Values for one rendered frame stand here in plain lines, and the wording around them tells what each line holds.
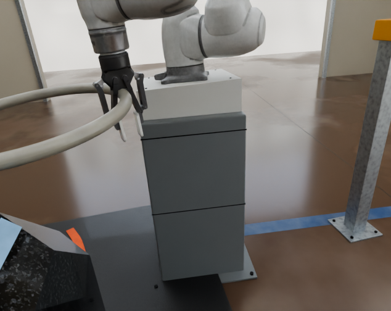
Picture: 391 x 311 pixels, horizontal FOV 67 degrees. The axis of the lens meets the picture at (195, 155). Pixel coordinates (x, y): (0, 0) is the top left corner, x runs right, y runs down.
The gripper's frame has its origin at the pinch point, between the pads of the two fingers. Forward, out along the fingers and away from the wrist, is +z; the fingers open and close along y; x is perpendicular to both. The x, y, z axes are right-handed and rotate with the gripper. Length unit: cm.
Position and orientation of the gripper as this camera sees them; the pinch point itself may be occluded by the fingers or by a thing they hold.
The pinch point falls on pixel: (129, 127)
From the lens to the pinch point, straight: 85.6
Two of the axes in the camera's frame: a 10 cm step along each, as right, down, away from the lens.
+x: 4.8, 3.6, -8.0
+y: -8.7, 3.2, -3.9
